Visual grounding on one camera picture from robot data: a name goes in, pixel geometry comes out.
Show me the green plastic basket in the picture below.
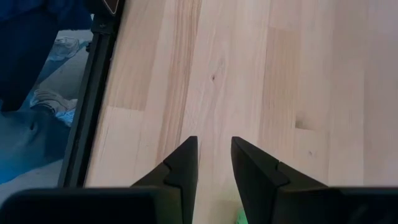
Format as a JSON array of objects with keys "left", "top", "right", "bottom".
[{"left": 234, "top": 208, "right": 248, "bottom": 224}]

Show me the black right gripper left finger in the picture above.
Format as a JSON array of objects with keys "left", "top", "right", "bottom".
[{"left": 0, "top": 135, "right": 199, "bottom": 224}]

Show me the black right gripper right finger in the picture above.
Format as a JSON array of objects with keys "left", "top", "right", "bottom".
[{"left": 230, "top": 136, "right": 398, "bottom": 224}]

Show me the black aluminium rig frame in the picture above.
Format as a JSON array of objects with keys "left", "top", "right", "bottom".
[{"left": 57, "top": 0, "right": 127, "bottom": 189}]

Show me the person's shoe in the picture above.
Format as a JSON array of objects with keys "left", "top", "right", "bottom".
[
  {"left": 48, "top": 36, "right": 81, "bottom": 62},
  {"left": 29, "top": 88, "right": 78, "bottom": 127}
]

